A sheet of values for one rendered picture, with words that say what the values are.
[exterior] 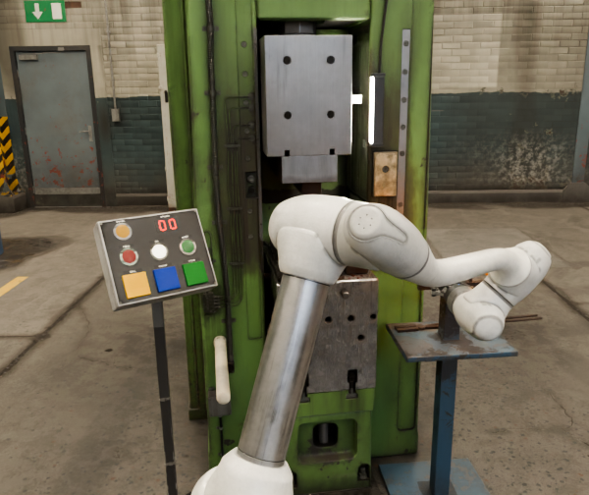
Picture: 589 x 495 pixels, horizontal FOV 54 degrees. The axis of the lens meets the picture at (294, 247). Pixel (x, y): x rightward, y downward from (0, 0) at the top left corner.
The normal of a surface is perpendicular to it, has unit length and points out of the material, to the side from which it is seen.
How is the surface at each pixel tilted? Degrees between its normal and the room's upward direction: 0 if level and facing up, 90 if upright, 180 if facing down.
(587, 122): 90
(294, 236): 71
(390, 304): 90
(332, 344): 90
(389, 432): 90
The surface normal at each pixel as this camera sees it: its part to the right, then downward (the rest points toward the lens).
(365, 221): -0.41, -0.32
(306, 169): 0.15, 0.26
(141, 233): 0.47, -0.29
